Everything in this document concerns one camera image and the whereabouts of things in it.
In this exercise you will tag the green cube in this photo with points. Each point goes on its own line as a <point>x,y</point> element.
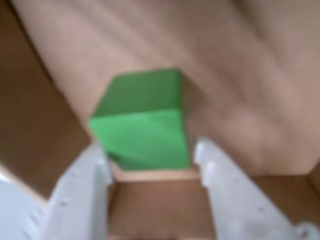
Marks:
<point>142,125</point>

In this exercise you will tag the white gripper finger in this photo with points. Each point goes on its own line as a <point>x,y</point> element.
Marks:
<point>240,205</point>
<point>75,205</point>

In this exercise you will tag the brown cardboard box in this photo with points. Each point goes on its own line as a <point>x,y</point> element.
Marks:
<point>225,75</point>

